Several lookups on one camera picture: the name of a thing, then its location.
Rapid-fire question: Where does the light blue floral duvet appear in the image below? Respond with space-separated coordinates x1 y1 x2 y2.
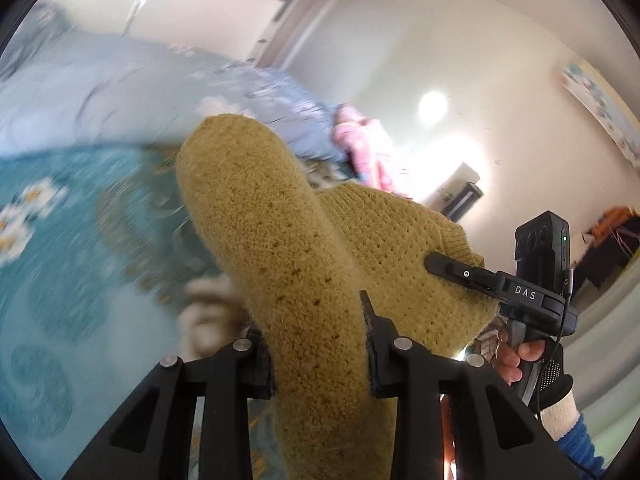
0 5 351 167

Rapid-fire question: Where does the pink garment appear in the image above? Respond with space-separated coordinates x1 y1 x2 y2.
331 104 397 195

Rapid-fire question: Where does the teal floral bed sheet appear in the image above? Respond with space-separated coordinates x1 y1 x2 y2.
0 142 286 480

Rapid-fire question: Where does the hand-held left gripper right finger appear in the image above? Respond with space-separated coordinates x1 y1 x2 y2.
360 290 568 480

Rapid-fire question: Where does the dark furniture with orange clothes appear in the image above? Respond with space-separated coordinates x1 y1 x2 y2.
574 204 640 292

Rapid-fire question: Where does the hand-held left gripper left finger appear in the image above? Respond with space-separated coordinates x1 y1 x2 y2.
65 327 274 480

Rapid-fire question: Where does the mustard knit sweater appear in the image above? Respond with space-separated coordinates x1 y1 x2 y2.
176 114 501 480

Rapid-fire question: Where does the wall picture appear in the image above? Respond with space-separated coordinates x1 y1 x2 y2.
559 59 640 170

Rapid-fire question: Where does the person's right hand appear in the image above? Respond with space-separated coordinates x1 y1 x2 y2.
491 334 576 415

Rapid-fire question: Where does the white wardrobe with black stripe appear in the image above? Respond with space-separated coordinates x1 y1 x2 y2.
125 0 323 68

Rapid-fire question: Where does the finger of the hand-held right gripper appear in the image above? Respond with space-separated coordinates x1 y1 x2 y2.
424 253 501 302

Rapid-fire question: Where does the black cabinet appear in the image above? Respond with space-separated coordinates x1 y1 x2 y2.
439 181 485 222

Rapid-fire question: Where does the person's right forearm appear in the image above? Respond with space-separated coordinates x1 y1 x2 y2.
539 391 617 480

